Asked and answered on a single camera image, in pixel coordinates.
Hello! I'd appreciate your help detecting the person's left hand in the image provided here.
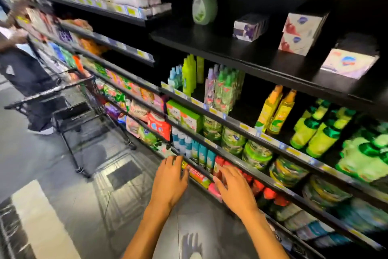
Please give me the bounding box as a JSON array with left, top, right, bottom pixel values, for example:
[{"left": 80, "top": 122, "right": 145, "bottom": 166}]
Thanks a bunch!
[{"left": 148, "top": 154, "right": 190, "bottom": 212}]

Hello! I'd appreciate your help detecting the person's right hand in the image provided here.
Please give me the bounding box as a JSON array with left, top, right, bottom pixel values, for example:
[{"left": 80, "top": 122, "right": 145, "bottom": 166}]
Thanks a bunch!
[{"left": 212, "top": 165, "right": 259, "bottom": 221}]

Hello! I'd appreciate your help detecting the black wire shopping cart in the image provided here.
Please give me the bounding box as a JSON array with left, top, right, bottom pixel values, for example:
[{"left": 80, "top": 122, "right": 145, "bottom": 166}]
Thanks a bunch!
[{"left": 5, "top": 76, "right": 138, "bottom": 179}]

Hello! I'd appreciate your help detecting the black store shelf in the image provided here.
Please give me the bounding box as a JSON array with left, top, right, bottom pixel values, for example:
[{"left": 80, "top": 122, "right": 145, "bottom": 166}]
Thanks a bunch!
[
  {"left": 0, "top": 0, "right": 173, "bottom": 150},
  {"left": 148, "top": 0, "right": 388, "bottom": 253}
]

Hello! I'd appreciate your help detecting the pale green pump soap bottle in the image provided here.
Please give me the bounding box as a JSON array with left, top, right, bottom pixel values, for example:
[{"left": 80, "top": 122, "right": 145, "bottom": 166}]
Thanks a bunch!
[{"left": 192, "top": 0, "right": 218, "bottom": 26}]

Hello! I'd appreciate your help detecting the person's left forearm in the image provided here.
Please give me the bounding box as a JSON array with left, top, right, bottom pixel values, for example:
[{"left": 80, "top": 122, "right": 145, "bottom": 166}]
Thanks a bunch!
[{"left": 121, "top": 202, "right": 178, "bottom": 259}]

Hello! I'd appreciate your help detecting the strip of shelf price tags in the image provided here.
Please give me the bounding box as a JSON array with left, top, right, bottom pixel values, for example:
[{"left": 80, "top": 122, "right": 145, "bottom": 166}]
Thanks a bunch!
[{"left": 47, "top": 0, "right": 149, "bottom": 20}]

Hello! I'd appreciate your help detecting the long pink packet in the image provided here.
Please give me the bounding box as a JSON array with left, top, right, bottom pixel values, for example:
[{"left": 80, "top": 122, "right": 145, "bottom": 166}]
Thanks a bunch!
[{"left": 189, "top": 168, "right": 223, "bottom": 200}]

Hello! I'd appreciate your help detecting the green lidded wipe tub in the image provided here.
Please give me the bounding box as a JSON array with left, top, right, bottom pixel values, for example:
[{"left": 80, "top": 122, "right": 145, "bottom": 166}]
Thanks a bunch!
[
  {"left": 221, "top": 127, "right": 248, "bottom": 157},
  {"left": 203, "top": 116, "right": 224, "bottom": 143},
  {"left": 242, "top": 141, "right": 275, "bottom": 173}
]

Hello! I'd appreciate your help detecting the red snack packet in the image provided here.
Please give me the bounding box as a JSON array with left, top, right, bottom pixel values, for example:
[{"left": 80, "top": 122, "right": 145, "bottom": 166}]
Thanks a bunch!
[{"left": 147, "top": 112, "right": 173, "bottom": 142}]

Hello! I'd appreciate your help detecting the green white box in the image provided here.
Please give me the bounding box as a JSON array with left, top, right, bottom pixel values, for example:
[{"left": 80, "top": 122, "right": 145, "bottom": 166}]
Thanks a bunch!
[
  {"left": 167, "top": 100, "right": 183, "bottom": 125},
  {"left": 181, "top": 107, "right": 205, "bottom": 134}
]

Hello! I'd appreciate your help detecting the row of purple soap boxes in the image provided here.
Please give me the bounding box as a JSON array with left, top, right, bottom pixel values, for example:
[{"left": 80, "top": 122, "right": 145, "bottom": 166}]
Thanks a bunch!
[{"left": 233, "top": 14, "right": 269, "bottom": 43}]

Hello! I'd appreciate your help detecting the row of white red soap boxes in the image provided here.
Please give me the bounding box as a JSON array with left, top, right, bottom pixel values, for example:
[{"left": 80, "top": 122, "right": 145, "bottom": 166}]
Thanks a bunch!
[{"left": 278, "top": 10, "right": 329, "bottom": 57}]

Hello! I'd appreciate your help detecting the row of white pink soap boxes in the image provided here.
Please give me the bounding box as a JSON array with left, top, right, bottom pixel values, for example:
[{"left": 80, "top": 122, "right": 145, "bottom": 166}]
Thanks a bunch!
[{"left": 320, "top": 48, "right": 380, "bottom": 80}]

